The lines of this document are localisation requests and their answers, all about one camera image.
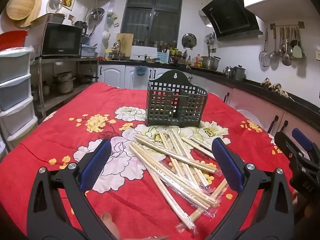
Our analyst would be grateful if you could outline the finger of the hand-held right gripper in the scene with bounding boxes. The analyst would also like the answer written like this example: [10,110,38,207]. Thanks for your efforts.
[274,131,304,165]
[292,128,320,160]

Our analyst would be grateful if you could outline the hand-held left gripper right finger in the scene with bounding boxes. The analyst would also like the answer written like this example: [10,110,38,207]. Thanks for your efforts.
[211,137,295,240]

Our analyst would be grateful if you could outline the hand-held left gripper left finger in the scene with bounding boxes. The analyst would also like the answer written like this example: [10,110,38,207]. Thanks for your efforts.
[26,139,112,240]

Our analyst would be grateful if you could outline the pile of chopsticks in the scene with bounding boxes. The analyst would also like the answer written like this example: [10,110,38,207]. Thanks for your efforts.
[129,127,229,229]

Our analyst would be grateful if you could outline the dark green utensil holder basket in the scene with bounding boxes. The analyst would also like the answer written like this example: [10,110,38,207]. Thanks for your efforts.
[147,70,208,128]

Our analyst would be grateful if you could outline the row of hanging kitchen utensils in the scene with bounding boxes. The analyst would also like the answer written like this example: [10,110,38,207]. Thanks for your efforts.
[259,23,306,68]

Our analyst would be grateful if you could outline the person's left hand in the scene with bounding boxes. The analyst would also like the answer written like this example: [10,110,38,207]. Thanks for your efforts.
[100,211,171,240]

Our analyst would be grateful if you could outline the red floral blanket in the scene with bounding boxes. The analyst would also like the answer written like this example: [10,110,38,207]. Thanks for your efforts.
[0,82,300,240]

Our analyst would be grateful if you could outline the black kitchen countertop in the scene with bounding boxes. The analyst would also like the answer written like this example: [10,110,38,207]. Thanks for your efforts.
[99,57,320,130]

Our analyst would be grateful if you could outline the patterned cloth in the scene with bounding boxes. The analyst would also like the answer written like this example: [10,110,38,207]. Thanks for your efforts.
[260,77,295,102]

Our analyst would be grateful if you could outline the steel canister with lid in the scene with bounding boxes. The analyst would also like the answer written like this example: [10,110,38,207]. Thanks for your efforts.
[234,65,247,80]

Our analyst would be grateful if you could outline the old cooking pots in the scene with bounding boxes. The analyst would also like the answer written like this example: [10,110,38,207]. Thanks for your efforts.
[52,72,75,94]

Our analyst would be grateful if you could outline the white lower cabinets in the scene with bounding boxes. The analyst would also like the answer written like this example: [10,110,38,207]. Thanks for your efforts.
[99,64,320,143]

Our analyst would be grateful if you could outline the large steel pot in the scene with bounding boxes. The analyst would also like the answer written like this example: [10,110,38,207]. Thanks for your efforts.
[201,56,222,70]

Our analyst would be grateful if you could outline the metal shelf rack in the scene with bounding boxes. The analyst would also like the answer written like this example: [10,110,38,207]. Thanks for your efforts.
[30,56,100,118]

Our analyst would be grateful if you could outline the plastic drawer unit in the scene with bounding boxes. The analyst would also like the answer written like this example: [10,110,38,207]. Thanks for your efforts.
[0,46,38,153]

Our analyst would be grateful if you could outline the blue plastic box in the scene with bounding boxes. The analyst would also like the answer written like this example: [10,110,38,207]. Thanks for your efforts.
[81,44,98,57]

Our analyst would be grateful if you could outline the white countertop box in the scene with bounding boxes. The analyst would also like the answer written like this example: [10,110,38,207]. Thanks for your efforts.
[130,45,157,61]

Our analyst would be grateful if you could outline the wooden cutting board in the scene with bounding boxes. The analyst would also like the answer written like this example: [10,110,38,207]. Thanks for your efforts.
[116,33,134,57]

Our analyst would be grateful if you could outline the blue knife holder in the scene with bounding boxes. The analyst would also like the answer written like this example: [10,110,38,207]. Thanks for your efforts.
[157,51,170,64]

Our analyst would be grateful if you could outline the dark hanging pan lid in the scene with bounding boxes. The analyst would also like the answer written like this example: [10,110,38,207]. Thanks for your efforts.
[181,33,197,49]

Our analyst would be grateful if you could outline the black microwave oven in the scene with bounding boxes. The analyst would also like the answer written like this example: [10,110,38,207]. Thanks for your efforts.
[41,22,83,58]

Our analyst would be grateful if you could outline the row of glass jars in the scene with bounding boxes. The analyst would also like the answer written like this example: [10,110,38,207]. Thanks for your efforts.
[134,39,178,48]

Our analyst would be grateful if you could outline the black range hood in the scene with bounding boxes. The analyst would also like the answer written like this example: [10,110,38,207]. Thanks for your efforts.
[201,0,263,42]

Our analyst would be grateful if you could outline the black blender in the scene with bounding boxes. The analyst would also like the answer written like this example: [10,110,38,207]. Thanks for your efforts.
[74,21,88,37]

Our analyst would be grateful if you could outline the hanging steel bowl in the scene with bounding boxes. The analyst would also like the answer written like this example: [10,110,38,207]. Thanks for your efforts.
[89,8,105,20]

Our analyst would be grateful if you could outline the red plastic basin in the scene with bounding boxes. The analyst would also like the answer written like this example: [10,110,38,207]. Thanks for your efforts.
[0,30,28,52]

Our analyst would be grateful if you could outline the dark kitchen window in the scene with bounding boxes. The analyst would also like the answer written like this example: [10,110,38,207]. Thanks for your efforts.
[121,0,184,45]

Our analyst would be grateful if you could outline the round wooden board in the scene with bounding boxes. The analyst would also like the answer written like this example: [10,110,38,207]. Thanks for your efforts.
[15,0,42,28]

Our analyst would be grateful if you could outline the glass pot lid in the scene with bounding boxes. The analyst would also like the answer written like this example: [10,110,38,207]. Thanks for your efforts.
[49,0,66,14]

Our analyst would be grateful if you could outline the round woven bamboo tray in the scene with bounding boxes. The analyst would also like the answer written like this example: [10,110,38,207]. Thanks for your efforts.
[6,0,37,19]

